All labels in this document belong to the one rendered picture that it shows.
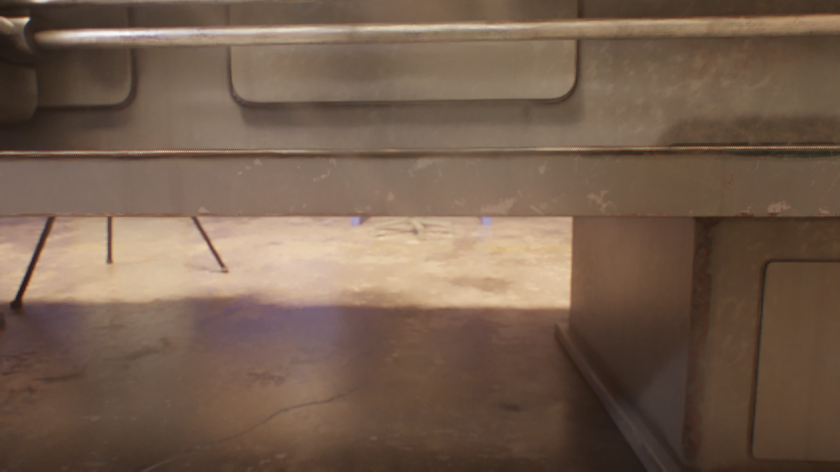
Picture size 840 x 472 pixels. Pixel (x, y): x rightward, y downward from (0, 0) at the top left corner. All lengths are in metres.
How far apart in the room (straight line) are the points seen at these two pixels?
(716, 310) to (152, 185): 0.67
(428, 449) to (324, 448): 0.17
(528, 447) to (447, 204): 0.50
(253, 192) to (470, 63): 0.32
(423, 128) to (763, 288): 0.47
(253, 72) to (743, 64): 0.64
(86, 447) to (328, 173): 0.67
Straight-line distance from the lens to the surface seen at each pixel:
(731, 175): 0.50
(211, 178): 0.48
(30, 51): 0.71
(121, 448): 0.93
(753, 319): 0.70
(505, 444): 0.81
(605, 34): 0.56
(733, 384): 0.72
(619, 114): 0.64
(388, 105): 0.60
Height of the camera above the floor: 0.45
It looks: 6 degrees down
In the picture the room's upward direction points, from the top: straight up
